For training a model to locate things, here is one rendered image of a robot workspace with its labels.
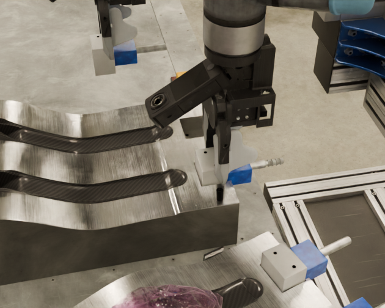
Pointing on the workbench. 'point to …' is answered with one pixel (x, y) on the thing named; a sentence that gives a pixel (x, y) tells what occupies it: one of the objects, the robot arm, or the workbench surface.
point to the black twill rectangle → (213, 253)
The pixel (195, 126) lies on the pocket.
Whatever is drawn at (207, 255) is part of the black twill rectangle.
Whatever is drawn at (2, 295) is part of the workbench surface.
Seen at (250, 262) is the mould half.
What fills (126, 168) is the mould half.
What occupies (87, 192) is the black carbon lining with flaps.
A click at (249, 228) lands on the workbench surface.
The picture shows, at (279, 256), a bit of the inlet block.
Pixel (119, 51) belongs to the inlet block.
